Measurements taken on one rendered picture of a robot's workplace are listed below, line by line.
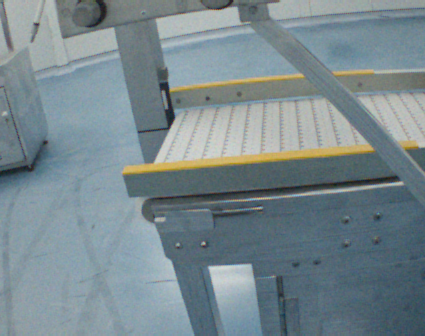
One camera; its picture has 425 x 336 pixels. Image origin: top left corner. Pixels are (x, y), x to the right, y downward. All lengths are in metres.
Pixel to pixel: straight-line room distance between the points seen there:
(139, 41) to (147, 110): 0.13
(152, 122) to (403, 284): 0.50
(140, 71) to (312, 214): 0.40
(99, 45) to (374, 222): 5.24
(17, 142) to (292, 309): 2.54
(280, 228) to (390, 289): 0.24
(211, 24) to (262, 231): 5.08
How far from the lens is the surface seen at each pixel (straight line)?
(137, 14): 0.45
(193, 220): 0.57
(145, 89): 0.82
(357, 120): 0.45
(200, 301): 1.06
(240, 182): 0.53
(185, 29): 5.58
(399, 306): 0.76
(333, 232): 0.58
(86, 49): 5.71
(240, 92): 0.78
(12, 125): 3.03
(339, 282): 0.70
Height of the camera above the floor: 1.18
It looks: 27 degrees down
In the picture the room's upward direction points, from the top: 11 degrees counter-clockwise
